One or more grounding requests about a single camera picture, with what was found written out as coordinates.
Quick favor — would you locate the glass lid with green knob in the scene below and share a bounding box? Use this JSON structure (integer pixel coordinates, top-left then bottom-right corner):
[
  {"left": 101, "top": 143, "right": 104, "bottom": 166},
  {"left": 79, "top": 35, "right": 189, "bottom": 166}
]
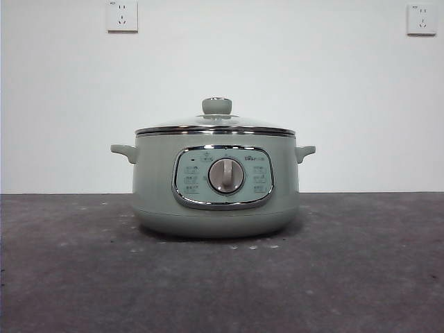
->
[{"left": 135, "top": 96, "right": 298, "bottom": 136}]

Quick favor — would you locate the sage green electric cooking pot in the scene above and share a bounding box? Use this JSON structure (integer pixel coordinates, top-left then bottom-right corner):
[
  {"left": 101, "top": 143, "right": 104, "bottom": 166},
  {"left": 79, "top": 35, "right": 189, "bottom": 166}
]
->
[{"left": 110, "top": 131, "right": 316, "bottom": 239}]

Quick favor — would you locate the white wall socket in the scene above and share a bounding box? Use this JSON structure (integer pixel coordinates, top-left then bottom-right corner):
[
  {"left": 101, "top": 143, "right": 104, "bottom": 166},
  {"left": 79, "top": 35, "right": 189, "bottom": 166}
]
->
[
  {"left": 407, "top": 3, "right": 438, "bottom": 36},
  {"left": 106, "top": 0, "right": 139, "bottom": 34}
]

